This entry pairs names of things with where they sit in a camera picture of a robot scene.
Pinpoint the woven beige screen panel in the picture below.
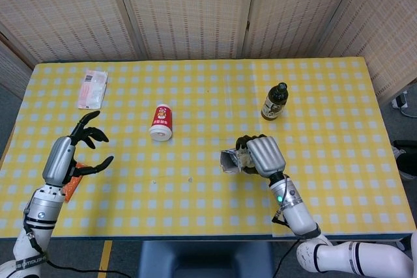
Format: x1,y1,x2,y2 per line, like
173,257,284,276
0,32,34,100
0,0,146,64
242,0,363,60
112,0,258,61
318,0,417,105

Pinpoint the dark glass bottle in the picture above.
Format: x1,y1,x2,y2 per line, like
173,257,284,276
261,82,288,121

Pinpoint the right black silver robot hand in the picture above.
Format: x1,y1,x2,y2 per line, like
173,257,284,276
235,133,287,178

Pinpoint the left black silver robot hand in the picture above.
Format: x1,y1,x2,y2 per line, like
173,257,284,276
42,111,115,188

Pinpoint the blue white toothpaste box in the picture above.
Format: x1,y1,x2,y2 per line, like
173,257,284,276
220,148,253,174

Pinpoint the red and white canister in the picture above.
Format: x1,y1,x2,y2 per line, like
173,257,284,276
149,104,173,143

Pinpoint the grey sneaker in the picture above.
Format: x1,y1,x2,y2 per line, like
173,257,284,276
392,140,417,180

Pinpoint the white power strip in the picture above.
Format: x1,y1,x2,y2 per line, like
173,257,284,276
391,90,410,110

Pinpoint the orange snack packet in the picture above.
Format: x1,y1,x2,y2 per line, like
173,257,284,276
62,161,86,203

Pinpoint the pink and white sachet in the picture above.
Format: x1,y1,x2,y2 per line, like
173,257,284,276
78,69,109,110

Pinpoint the black caster wheel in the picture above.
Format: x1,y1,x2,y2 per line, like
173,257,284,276
395,234,414,252

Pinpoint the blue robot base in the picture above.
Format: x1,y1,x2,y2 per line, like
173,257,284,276
136,240,275,278

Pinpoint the yellow white checked tablecloth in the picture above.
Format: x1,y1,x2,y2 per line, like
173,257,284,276
0,57,417,238

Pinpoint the black cable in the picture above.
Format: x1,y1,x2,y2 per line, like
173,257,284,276
272,238,302,278
40,253,132,278

